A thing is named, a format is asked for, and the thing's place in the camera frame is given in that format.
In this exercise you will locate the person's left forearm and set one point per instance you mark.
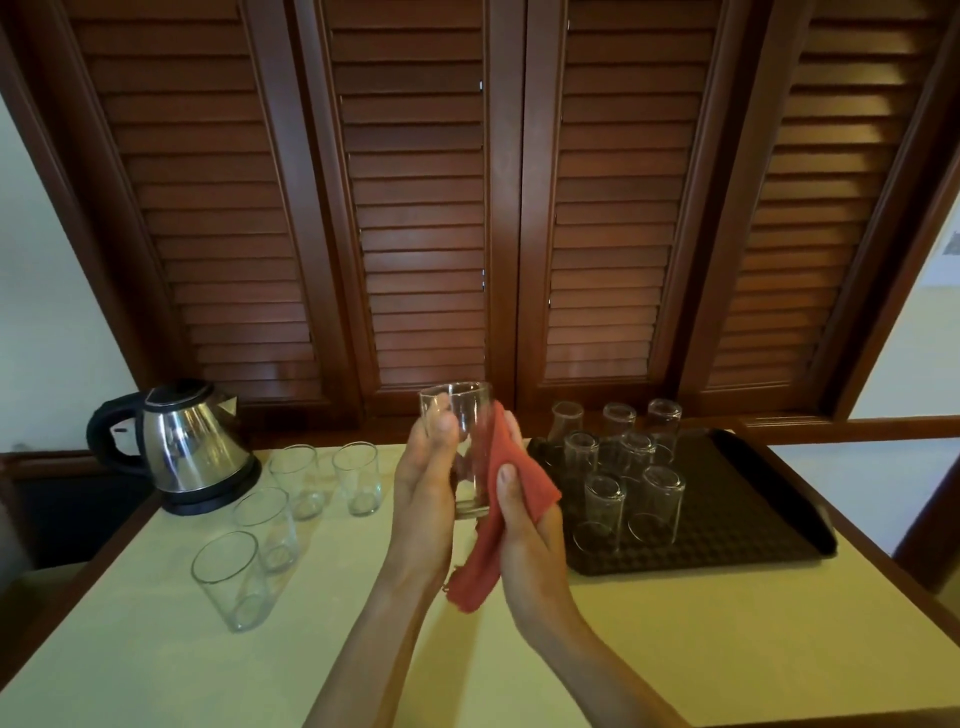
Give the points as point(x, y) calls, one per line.
point(360, 667)

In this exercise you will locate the dark brown textured tray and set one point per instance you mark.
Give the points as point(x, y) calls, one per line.
point(742, 510)

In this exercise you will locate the brown wooden door frame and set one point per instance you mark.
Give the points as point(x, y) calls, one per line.
point(930, 525)

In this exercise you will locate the person's right hand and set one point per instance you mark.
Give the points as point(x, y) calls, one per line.
point(536, 570)

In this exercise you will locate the white paper notice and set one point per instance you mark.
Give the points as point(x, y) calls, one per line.
point(945, 255)

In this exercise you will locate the group of clear glasses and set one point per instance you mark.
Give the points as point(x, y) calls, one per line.
point(247, 540)

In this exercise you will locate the brown louvered wooden shutter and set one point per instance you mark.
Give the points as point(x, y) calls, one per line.
point(416, 187)
point(821, 187)
point(619, 187)
point(206, 187)

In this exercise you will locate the steel electric kettle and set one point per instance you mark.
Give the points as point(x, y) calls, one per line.
point(217, 499)
point(191, 450)

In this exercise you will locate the red cloth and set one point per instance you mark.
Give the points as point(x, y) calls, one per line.
point(484, 555)

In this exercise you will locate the person's left hand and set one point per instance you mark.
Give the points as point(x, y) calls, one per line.
point(424, 517)

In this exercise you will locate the brown wooden wall rail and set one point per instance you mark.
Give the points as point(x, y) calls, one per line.
point(862, 429)

